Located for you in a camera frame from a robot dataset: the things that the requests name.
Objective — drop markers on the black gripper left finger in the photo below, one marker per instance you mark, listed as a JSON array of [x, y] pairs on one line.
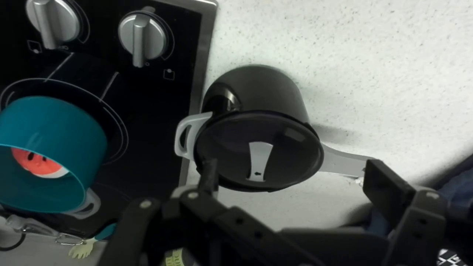
[[209, 180]]

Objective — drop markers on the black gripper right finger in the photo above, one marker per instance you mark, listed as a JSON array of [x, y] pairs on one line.
[[389, 193]]

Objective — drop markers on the dark transparent pot lid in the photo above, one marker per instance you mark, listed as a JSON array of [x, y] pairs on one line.
[[259, 150]]

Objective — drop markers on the black toy pot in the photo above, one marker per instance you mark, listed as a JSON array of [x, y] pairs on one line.
[[259, 87]]

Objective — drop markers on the teal blue pot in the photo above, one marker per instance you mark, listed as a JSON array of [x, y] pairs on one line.
[[49, 130]]

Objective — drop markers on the black cooktop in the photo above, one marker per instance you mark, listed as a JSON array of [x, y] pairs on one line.
[[139, 107]]

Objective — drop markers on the silver stove knob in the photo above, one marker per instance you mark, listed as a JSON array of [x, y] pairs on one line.
[[144, 35], [55, 19]]

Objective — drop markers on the orange toy food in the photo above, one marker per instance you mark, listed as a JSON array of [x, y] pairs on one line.
[[39, 164]]

